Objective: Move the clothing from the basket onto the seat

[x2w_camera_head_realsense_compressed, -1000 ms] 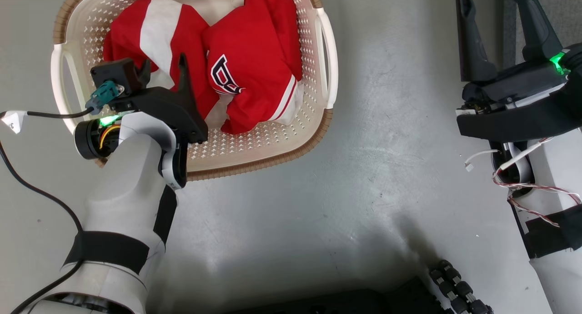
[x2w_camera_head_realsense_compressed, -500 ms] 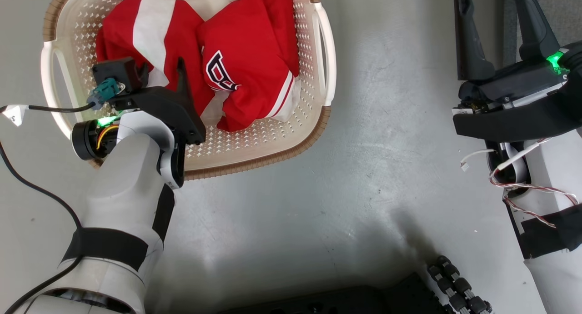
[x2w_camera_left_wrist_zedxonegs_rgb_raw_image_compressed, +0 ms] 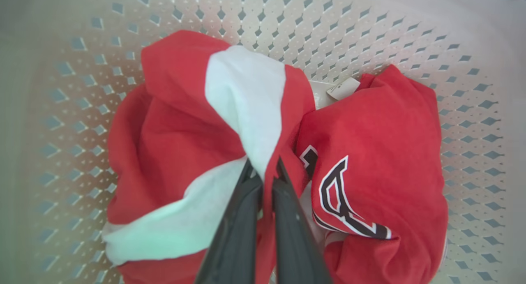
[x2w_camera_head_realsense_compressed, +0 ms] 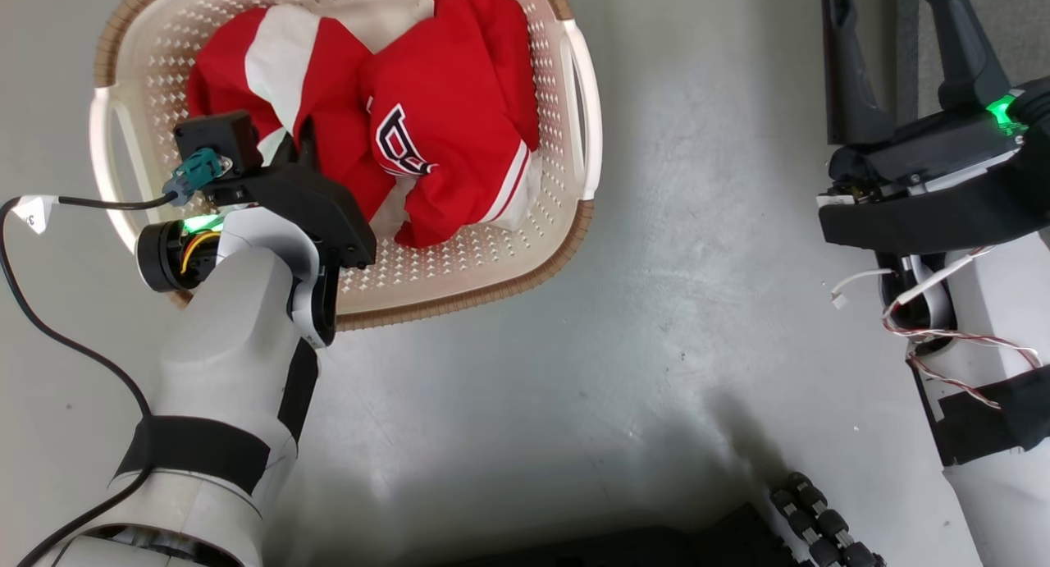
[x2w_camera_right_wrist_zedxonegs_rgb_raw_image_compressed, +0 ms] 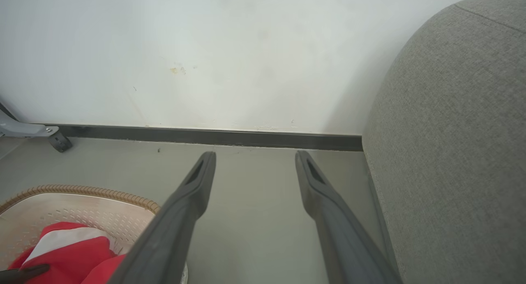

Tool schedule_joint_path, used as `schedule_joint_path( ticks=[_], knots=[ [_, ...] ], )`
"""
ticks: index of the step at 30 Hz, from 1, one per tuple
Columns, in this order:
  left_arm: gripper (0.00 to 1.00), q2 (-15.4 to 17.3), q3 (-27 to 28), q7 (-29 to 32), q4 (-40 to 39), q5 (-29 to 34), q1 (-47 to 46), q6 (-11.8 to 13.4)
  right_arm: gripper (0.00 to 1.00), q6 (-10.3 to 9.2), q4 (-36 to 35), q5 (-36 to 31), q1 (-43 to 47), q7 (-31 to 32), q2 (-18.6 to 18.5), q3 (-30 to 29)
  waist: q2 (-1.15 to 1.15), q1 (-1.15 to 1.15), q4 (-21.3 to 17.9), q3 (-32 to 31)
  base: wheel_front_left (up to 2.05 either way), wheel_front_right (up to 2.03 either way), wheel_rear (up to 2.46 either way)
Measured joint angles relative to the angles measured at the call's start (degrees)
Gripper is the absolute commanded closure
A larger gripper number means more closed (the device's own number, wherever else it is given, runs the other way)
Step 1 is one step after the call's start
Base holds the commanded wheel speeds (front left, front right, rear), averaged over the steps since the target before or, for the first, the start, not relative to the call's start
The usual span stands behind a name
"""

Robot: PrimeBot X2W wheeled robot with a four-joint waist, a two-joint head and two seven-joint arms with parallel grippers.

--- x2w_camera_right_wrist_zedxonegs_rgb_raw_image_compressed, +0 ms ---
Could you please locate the white perforated laundry basket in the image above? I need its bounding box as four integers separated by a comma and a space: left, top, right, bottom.
0, 185, 189, 284

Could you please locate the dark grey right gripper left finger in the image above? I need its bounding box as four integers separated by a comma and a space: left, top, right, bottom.
108, 151, 217, 284

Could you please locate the black baseboard strip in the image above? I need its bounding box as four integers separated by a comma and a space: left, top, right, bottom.
45, 125, 363, 152

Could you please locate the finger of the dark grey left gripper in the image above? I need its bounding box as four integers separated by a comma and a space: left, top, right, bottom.
0, 264, 51, 284

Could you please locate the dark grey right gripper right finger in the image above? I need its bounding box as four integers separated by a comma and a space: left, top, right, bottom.
295, 150, 404, 284

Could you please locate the black caster wheel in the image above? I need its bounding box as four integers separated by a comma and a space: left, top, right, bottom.
48, 132, 74, 153

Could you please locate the grey metal frame leg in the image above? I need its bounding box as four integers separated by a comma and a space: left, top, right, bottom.
0, 102, 60, 139

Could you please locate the grey fabric sofa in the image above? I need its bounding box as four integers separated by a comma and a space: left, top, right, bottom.
362, 0, 526, 284

